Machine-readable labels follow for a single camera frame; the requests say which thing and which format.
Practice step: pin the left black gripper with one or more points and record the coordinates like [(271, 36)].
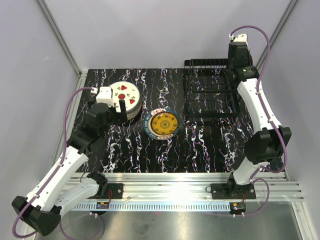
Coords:
[(121, 116)]

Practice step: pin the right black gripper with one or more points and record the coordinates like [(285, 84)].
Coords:
[(247, 56)]

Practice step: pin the amber patterned glass plate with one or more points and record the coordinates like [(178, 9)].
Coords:
[(164, 123)]

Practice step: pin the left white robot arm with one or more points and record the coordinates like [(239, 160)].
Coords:
[(43, 207)]

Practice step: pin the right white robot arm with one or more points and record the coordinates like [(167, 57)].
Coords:
[(269, 136)]

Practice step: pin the stack of plates under white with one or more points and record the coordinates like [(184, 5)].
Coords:
[(132, 113)]

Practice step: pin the dark green rimmed plate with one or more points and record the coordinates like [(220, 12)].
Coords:
[(150, 132)]

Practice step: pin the white watermelon pattern plate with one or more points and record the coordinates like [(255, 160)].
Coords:
[(127, 91)]

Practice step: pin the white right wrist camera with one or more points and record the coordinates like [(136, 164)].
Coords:
[(241, 38)]

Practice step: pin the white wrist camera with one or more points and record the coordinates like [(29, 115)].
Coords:
[(241, 38), (104, 95)]

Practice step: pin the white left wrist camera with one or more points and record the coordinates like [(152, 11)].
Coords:
[(104, 95)]

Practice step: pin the black wire dish rack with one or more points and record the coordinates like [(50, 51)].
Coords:
[(208, 94)]

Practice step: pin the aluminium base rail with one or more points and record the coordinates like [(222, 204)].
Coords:
[(194, 187)]

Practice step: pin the white slotted cable duct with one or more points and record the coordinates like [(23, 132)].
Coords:
[(157, 206)]

